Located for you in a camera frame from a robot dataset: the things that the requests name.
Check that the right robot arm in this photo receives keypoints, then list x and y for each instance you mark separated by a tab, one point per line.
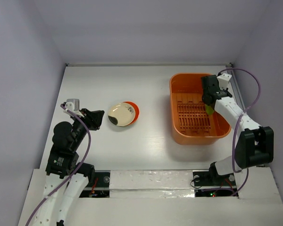
252	145

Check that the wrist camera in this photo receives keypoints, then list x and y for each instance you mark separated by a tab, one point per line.
71	106
224	80

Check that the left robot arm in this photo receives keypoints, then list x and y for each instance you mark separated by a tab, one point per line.
66	177

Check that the green plate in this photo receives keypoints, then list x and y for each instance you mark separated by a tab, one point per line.
209	109

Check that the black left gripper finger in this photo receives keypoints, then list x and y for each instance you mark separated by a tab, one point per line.
97	121
98	114

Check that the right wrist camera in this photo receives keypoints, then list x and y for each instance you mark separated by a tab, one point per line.
224	80

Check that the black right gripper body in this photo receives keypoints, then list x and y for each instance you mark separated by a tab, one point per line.
210	85

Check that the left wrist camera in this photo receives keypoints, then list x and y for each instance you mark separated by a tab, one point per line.
71	106

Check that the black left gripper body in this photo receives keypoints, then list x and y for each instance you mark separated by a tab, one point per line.
85	112

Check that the white front panel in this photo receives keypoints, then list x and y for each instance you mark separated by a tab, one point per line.
152	198

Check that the orange plate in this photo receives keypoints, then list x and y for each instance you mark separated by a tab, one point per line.
136	110

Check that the orange plastic dish rack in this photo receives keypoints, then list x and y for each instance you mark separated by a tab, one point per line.
191	125

